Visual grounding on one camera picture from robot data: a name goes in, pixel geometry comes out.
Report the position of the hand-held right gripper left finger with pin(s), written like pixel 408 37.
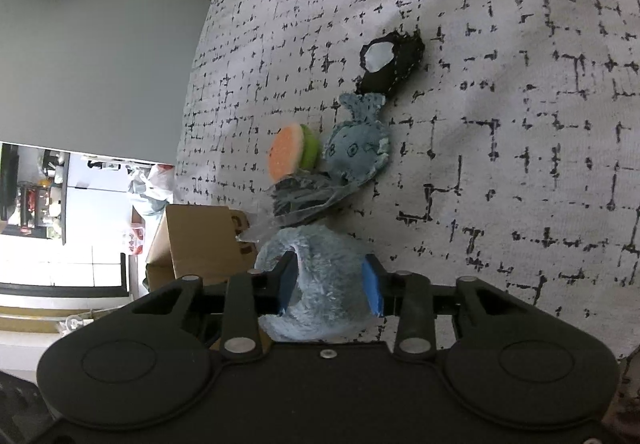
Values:
pixel 286 281

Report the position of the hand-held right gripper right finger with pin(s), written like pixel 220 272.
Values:
pixel 372 291

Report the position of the fluffy light blue plush toy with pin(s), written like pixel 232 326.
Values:
pixel 327 274

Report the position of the clear plastic bag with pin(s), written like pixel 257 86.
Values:
pixel 305 199

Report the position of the orange and green sponge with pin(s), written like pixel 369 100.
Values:
pixel 292 151

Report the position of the blue felt whale toy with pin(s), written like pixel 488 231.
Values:
pixel 356 143

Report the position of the black felt toy white patch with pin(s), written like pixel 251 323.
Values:
pixel 391 59

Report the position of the brown cardboard box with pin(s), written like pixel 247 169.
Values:
pixel 200 244

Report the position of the white plastic bag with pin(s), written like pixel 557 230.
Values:
pixel 150 189

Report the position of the white black-patterned bed blanket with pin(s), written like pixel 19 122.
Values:
pixel 500 98

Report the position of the cluttered shelf rack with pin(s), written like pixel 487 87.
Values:
pixel 35 194

